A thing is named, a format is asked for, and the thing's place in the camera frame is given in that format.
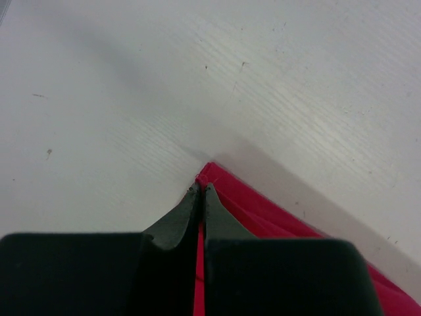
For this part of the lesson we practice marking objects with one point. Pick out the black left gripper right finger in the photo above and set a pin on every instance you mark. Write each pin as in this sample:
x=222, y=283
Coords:
x=247, y=275

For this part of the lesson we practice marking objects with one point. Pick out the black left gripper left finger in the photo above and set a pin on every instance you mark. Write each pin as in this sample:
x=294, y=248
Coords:
x=151, y=272

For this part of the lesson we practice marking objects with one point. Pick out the red t shirt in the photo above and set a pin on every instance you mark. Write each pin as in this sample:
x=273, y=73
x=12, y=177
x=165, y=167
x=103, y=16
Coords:
x=265, y=219

